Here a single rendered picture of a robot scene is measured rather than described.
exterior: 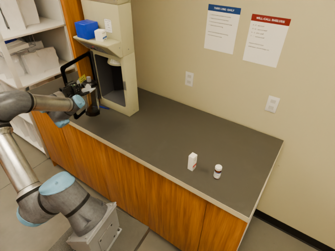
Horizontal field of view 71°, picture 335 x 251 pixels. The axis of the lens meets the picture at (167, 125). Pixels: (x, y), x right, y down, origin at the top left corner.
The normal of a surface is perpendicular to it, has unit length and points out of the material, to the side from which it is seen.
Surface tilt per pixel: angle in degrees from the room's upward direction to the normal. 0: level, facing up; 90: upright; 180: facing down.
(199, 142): 0
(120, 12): 90
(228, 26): 90
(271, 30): 90
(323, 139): 90
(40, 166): 0
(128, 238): 0
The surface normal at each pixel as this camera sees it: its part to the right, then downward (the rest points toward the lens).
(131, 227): 0.01, -0.79
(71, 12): 0.82, 0.36
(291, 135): -0.57, 0.50
